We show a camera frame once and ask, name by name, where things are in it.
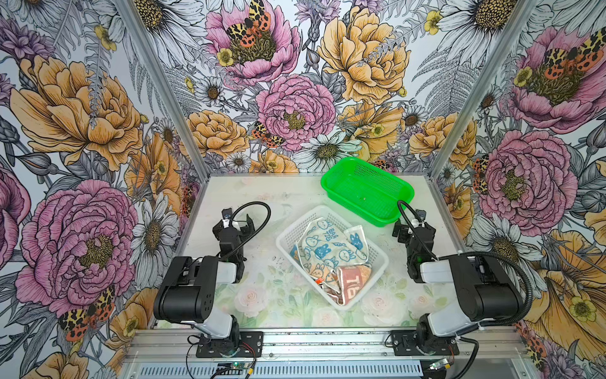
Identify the green plastic basket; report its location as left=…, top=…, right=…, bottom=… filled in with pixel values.
left=320, top=157, right=415, bottom=227

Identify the blue bunny pattern towel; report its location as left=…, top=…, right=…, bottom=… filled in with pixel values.
left=290, top=217, right=369, bottom=294

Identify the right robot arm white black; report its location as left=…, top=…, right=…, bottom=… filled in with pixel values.
left=386, top=212, right=531, bottom=356

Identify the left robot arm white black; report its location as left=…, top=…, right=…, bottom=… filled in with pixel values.
left=153, top=208, right=256, bottom=358

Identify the orange pink patterned towel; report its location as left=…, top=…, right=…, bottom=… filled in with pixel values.
left=331, top=265, right=372, bottom=306

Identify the small green circuit board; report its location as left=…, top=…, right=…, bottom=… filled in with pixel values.
left=429, top=358, right=451, bottom=370

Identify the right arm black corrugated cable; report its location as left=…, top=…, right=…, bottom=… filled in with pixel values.
left=396, top=200, right=534, bottom=328

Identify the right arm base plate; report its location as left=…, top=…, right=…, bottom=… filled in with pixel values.
left=385, top=330, right=459, bottom=356

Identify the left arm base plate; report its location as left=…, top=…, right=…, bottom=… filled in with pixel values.
left=195, top=331, right=264, bottom=358

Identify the aluminium front rail frame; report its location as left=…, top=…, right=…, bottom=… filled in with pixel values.
left=120, top=327, right=540, bottom=378

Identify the right aluminium corner post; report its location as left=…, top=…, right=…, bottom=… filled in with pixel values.
left=429, top=0, right=538, bottom=179

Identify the aluminium corner post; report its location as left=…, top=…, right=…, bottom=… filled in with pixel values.
left=117, top=1, right=210, bottom=184
left=429, top=0, right=538, bottom=179

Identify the left aluminium corner post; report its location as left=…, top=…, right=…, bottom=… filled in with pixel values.
left=117, top=1, right=210, bottom=184

